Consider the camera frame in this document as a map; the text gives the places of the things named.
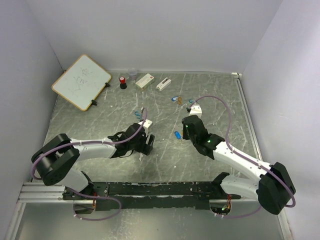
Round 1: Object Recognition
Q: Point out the clear plastic cup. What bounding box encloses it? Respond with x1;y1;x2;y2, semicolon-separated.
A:
127;68;138;81

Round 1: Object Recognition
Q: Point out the white green cardboard box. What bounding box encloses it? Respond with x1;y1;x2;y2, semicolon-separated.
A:
135;73;155;91

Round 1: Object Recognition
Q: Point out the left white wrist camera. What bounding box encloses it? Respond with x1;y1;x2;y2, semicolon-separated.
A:
142;119;153;131

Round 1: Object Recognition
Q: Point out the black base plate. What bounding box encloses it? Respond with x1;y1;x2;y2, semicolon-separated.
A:
62;181;242;212

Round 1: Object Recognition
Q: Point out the upper blue S-carabiner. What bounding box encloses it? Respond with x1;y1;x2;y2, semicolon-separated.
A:
134;111;141;119

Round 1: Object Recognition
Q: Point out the white plastic device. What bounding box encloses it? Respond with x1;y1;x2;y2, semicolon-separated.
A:
156;77;172;92

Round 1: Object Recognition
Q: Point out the aluminium rail frame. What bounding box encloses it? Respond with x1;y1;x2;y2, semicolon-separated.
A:
12;73;291;240

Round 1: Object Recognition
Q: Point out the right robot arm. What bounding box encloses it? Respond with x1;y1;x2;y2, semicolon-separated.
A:
182;115;296;215

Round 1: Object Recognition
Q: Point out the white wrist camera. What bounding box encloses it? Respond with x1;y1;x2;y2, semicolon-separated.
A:
186;104;202;118
142;119;153;131

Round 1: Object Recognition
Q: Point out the red black stamp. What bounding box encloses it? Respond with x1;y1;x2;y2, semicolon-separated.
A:
119;76;127;90

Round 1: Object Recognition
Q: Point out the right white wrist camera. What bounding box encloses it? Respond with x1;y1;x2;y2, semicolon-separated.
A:
186;104;202;118

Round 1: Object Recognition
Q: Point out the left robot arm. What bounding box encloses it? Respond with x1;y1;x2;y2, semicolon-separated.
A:
31;119;155;200

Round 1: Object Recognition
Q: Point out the blue tag key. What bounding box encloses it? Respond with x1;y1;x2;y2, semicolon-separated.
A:
174;131;182;140
171;96;182;105

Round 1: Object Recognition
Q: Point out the wood-framed whiteboard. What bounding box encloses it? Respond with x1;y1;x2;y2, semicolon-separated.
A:
51;54;112;112

